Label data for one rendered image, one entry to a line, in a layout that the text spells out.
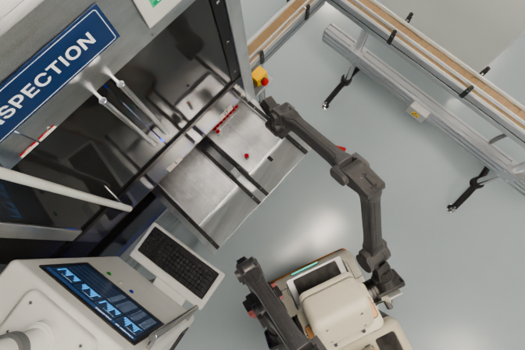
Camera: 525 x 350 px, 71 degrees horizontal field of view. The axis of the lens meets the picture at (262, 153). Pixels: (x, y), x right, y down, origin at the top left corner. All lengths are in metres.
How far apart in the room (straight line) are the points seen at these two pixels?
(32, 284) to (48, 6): 0.81
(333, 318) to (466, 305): 1.75
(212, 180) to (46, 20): 1.19
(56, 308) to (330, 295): 0.83
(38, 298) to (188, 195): 0.84
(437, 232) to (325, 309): 1.70
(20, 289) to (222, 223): 0.86
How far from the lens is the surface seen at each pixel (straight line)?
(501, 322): 3.07
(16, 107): 0.95
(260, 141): 1.86
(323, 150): 1.25
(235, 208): 1.81
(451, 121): 2.47
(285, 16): 2.12
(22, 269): 1.36
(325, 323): 1.31
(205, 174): 1.86
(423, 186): 2.90
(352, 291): 1.34
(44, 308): 1.28
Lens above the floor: 2.67
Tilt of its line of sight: 75 degrees down
